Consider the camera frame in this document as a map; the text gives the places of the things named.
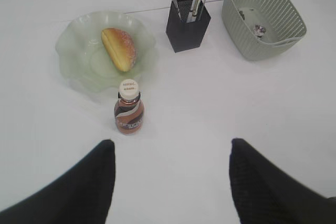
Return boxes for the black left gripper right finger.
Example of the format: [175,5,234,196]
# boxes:
[229,138,335,223]

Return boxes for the pale green wavy glass plate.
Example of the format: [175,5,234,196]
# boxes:
[55,10,159,103]

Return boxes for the dark paper ball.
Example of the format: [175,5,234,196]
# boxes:
[239,10,245,20]

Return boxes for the pale green plastic basket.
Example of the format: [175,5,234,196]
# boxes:
[222,0,307,61]

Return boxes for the cream grip ballpoint pen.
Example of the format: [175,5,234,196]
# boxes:
[191,0,201,22]

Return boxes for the white paper ball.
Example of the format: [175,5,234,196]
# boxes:
[253,25,267,38]

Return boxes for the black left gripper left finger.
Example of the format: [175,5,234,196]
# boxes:
[1,140,116,223]

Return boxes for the black mesh pen holder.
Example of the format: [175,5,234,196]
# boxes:
[166,0,211,52]

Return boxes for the sugared bread roll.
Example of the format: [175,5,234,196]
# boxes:
[101,28,137,72]

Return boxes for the brown Nescafe coffee bottle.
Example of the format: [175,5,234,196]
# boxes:
[114,79,144,134]

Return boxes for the blue grip ballpoint pen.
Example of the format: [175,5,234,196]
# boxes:
[186,0,196,23]

